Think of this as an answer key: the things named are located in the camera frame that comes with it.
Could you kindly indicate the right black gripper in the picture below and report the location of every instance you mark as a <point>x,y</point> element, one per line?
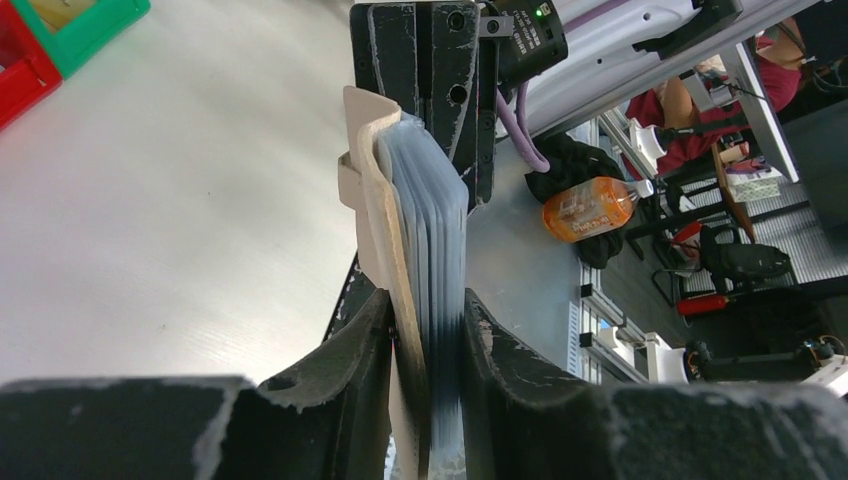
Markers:
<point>423,56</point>

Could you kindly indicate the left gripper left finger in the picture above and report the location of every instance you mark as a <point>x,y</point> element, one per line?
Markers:
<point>325,417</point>

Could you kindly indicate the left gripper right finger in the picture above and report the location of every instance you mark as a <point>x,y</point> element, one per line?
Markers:
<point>525,418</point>

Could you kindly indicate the beige card holder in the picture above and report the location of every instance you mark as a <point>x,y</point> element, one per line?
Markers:
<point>410,206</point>

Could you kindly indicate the gold card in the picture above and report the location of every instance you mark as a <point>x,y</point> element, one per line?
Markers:
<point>56,14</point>

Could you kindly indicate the black cloth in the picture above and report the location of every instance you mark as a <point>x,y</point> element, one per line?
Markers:
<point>572,163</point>

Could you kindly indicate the orange bottle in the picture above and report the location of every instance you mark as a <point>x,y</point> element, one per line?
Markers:
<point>594,207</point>

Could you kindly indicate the person in red shirt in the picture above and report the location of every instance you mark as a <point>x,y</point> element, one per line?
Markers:
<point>779,63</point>

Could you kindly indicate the green plastic bin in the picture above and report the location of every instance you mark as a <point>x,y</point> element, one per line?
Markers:
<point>74,45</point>

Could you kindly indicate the red plastic bin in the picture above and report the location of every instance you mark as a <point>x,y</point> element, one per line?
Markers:
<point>28,74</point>

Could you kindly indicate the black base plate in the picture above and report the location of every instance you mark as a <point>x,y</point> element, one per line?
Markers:
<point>356,290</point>

